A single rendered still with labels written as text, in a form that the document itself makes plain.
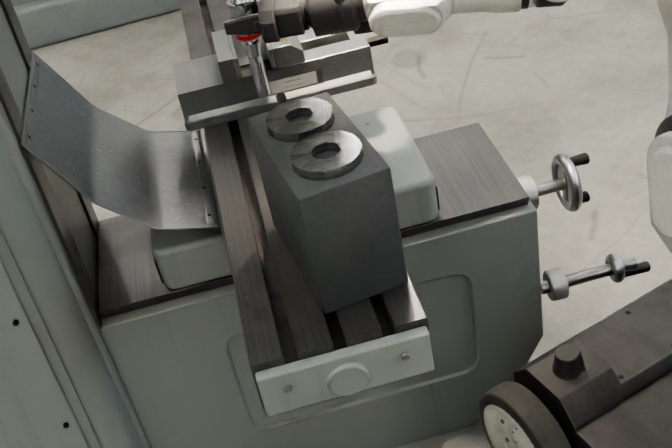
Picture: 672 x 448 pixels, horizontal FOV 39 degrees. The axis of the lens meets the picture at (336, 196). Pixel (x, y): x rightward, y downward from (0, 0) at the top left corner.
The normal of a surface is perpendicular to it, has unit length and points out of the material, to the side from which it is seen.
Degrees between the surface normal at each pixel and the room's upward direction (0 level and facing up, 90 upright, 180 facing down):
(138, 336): 90
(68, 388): 89
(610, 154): 0
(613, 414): 0
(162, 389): 90
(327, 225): 90
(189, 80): 0
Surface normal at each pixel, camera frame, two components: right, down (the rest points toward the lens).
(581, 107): -0.16, -0.80
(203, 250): 0.21, 0.55
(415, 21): 0.04, 0.87
